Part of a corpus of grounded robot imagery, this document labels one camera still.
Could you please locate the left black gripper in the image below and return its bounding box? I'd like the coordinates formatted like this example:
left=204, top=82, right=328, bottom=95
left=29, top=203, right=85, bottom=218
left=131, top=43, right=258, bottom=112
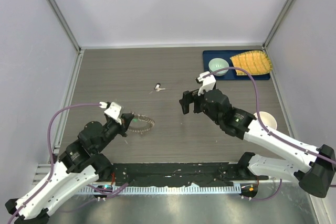
left=94, top=113, right=134, bottom=153

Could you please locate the metal disc with keyrings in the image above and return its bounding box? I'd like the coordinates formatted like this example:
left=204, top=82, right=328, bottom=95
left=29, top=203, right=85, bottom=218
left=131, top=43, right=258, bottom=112
left=128, top=114, right=155, bottom=135

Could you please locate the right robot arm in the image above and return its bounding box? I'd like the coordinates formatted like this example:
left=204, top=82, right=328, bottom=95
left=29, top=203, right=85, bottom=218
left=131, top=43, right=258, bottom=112
left=179, top=89, right=335, bottom=198

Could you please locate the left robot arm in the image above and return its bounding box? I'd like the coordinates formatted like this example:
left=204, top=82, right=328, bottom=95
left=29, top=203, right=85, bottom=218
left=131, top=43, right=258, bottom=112
left=5, top=113, right=134, bottom=223

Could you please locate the pale green bowl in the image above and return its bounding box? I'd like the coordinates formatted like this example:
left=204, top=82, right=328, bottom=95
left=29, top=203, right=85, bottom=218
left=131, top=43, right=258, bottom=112
left=208, top=58, right=229, bottom=76

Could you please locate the key with black tag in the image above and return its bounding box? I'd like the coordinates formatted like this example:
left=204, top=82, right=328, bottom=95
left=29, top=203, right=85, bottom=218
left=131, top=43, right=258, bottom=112
left=154, top=83, right=165, bottom=92

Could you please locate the blue tray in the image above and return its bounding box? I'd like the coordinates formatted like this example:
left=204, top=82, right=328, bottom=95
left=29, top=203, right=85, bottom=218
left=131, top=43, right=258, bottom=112
left=202, top=50, right=271, bottom=81

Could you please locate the yellow woven cloth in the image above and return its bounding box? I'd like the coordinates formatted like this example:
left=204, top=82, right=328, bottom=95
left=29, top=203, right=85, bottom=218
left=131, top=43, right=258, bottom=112
left=230, top=50, right=273, bottom=76

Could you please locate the cream bowl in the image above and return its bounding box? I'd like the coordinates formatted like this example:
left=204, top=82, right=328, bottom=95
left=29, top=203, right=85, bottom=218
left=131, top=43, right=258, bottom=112
left=259, top=111, right=278, bottom=130

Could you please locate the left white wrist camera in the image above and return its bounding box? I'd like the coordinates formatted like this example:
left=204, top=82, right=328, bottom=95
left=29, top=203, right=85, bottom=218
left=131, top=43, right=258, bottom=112
left=99, top=102, right=124, bottom=125

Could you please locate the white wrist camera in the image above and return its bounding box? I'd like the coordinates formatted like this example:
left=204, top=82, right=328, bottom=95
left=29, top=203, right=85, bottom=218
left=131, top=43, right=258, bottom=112
left=196, top=71, right=216, bottom=96
left=99, top=102, right=124, bottom=125

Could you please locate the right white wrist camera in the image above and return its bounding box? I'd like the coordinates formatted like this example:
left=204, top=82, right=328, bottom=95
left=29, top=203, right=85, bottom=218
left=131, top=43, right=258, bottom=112
left=196, top=71, right=216, bottom=96

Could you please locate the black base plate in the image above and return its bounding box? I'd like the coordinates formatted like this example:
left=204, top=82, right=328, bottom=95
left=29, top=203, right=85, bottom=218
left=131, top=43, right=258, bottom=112
left=98, top=162, right=269, bottom=187

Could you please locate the left aluminium frame rail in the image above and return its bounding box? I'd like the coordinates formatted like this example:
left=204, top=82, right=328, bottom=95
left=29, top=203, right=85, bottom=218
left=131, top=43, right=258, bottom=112
left=46, top=0, right=83, bottom=151

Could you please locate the aluminium frame rail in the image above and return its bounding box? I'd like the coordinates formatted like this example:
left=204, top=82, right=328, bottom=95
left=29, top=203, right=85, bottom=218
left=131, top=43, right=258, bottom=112
left=263, top=0, right=296, bottom=138
left=33, top=160, right=321, bottom=185
left=46, top=0, right=83, bottom=151

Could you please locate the white cable duct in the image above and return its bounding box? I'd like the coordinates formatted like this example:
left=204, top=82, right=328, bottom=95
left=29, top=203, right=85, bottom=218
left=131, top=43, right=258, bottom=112
left=76, top=185, right=242, bottom=196

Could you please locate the front aluminium frame rail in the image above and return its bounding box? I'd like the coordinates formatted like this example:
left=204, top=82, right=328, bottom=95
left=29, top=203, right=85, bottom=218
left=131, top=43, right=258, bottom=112
left=33, top=160, right=321, bottom=185

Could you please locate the right aluminium frame rail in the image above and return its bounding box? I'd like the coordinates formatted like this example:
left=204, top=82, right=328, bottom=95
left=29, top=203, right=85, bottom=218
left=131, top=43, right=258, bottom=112
left=263, top=0, right=296, bottom=138

